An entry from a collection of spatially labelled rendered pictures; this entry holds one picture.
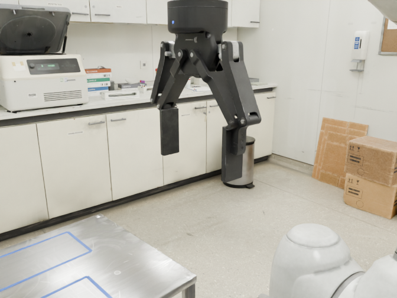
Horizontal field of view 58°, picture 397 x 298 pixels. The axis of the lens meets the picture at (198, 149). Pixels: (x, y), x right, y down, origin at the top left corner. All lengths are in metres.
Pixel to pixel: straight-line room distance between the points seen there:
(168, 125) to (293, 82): 3.47
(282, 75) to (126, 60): 1.67
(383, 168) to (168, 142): 2.67
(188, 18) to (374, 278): 0.53
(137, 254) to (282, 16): 3.42
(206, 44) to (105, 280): 0.63
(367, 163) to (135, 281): 2.53
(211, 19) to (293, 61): 3.53
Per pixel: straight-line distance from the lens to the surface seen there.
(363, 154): 3.16
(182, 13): 0.44
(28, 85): 2.65
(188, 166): 3.41
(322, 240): 0.77
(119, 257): 0.98
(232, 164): 0.44
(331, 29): 3.73
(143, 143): 3.06
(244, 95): 0.41
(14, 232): 2.95
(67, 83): 2.72
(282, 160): 4.19
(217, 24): 0.44
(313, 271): 0.76
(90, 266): 0.97
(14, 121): 2.70
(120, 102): 2.87
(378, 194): 3.21
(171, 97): 0.52
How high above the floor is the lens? 1.35
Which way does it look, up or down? 17 degrees down
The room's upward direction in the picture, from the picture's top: straight up
